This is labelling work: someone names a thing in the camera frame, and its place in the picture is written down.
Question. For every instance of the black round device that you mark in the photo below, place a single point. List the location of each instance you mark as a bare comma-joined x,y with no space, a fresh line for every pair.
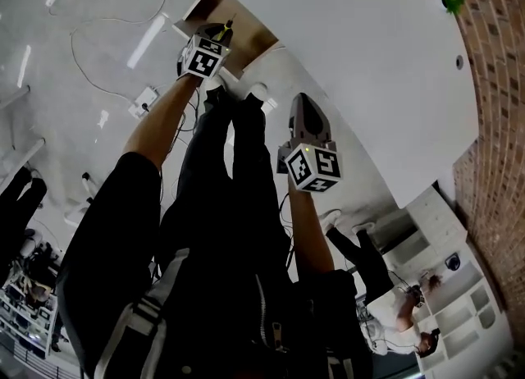
453,262

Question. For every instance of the person's right white shoe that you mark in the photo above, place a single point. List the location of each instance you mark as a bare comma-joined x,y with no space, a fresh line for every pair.
258,91

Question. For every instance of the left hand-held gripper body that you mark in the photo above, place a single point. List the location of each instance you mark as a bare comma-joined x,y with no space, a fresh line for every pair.
205,61

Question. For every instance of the white wooden drawer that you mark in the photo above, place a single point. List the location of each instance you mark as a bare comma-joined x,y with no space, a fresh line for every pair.
250,41

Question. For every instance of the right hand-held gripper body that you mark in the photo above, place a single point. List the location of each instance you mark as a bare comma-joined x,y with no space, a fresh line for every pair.
311,168

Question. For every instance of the person's black trousers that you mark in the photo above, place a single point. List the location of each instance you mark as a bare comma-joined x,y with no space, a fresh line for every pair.
229,164

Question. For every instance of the white curved desk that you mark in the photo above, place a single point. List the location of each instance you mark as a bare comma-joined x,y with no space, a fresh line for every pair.
369,41

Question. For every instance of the person's white shoe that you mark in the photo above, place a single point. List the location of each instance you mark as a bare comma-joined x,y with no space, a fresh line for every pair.
258,91
216,82

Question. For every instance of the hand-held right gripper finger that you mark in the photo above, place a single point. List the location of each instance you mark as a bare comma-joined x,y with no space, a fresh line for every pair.
327,130
295,119

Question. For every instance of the person's left white shoe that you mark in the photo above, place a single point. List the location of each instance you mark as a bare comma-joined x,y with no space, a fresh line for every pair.
216,82

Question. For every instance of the white power strip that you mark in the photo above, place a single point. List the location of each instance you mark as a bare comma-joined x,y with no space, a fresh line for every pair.
143,102

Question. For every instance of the white office chair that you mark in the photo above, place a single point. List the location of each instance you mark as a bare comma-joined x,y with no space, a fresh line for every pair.
82,205

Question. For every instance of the cluttered equipment shelf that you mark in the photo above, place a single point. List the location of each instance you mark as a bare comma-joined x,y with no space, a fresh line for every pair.
28,307

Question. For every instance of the person's left forearm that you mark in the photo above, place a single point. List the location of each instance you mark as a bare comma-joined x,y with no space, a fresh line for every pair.
160,119

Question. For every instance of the yellow black screwdriver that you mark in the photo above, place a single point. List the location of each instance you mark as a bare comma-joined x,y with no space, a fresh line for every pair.
225,32

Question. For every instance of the person's right forearm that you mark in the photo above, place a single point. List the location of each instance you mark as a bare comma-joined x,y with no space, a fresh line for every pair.
309,229

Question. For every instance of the person's black striped jacket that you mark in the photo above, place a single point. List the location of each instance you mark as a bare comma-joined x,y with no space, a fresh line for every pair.
184,307

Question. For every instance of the white low cabinet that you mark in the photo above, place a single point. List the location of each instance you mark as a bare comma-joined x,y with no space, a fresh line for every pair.
435,213

